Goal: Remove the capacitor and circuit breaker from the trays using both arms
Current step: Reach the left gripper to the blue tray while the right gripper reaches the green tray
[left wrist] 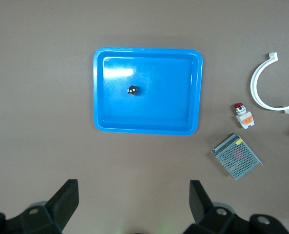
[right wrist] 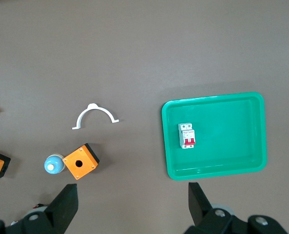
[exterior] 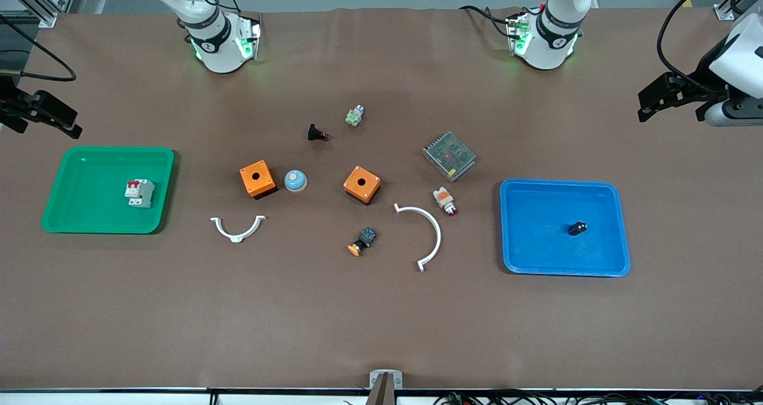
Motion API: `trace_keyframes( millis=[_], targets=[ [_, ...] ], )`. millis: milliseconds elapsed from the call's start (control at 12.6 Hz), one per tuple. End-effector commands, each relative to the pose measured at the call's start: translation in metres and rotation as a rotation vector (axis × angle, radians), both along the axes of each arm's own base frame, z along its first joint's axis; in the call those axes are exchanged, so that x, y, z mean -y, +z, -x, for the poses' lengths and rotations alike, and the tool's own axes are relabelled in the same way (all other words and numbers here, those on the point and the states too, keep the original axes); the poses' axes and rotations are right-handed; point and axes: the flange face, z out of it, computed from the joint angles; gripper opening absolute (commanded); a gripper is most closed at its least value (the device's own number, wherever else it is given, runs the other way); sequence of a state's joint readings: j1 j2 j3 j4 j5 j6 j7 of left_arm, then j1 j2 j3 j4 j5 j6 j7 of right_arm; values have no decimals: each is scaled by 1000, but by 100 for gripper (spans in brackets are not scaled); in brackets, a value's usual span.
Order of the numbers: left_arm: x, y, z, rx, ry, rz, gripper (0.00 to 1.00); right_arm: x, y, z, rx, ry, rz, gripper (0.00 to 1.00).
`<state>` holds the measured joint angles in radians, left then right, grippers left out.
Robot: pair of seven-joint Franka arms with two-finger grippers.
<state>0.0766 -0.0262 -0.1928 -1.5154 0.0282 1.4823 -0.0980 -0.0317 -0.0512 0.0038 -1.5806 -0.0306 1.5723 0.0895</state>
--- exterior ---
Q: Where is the orange white red lamp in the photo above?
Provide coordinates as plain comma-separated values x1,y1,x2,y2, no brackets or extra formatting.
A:
433,187,459,217

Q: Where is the blue plastic tray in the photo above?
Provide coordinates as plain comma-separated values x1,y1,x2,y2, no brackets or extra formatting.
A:
500,178,631,277

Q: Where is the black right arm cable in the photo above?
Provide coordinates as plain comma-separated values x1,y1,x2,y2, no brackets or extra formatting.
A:
0,13,77,83

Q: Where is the white red circuit breaker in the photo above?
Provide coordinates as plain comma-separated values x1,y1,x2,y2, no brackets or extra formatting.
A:
124,179,156,208

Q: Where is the large white curved clip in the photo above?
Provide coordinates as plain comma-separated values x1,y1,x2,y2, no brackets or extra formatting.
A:
393,203,442,273

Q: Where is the black base cable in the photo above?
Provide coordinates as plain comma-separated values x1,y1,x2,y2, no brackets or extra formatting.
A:
458,4,537,36

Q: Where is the orange black push button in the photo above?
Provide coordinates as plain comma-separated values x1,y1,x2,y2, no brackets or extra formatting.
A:
348,227,377,257

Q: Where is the small white curved clip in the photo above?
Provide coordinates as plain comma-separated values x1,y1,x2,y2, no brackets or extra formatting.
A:
210,215,266,243

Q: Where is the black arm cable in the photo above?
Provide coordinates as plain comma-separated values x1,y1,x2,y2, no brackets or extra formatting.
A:
0,13,77,83
656,0,758,79

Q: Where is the orange button box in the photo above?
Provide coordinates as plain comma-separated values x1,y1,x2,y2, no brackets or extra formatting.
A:
343,166,382,205
240,160,278,199

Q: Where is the grey metal table bracket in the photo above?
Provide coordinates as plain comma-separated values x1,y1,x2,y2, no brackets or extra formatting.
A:
369,370,404,389

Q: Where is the green plastic tray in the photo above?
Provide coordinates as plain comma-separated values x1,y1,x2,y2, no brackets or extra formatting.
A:
41,147,175,235

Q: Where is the metal mesh power supply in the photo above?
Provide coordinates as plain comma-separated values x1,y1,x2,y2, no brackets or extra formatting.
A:
423,132,477,183

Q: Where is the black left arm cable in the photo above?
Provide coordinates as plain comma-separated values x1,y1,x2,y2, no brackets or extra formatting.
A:
656,0,758,79

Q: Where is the brown table mat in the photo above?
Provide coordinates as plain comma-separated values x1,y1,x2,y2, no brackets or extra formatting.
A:
0,7,763,391

